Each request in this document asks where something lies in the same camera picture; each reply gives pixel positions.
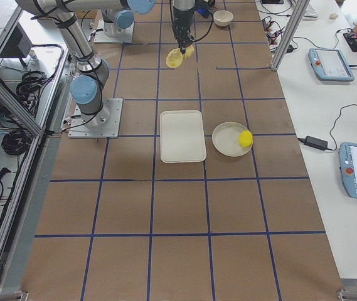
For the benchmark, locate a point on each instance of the upper teach pendant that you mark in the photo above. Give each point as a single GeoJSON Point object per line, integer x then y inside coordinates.
{"type": "Point", "coordinates": [330, 65]}

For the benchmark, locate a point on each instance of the yellow bread roll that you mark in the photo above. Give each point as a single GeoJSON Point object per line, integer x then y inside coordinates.
{"type": "Point", "coordinates": [175, 57]}

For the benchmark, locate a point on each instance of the aluminium frame post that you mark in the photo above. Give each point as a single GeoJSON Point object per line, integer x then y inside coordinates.
{"type": "Point", "coordinates": [289, 32]}

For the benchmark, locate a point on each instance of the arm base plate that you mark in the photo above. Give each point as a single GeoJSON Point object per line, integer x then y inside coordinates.
{"type": "Point", "coordinates": [105, 124]}
{"type": "Point", "coordinates": [110, 33]}

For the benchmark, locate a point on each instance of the cream bowl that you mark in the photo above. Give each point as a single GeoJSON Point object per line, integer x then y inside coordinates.
{"type": "Point", "coordinates": [222, 18]}

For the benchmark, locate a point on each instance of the black power adapter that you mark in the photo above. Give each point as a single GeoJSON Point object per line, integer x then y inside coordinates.
{"type": "Point", "coordinates": [316, 143]}

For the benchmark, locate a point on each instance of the cream rectangular tray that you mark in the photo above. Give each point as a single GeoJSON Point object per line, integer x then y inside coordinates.
{"type": "Point", "coordinates": [182, 136]}

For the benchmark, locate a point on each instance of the yellow lemon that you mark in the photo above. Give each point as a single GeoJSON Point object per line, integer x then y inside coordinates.
{"type": "Point", "coordinates": [245, 138]}

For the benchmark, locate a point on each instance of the cream shallow dish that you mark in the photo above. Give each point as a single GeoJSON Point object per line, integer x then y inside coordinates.
{"type": "Point", "coordinates": [225, 139]}

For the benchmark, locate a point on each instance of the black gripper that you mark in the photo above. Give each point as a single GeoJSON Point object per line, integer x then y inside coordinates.
{"type": "Point", "coordinates": [181, 23]}

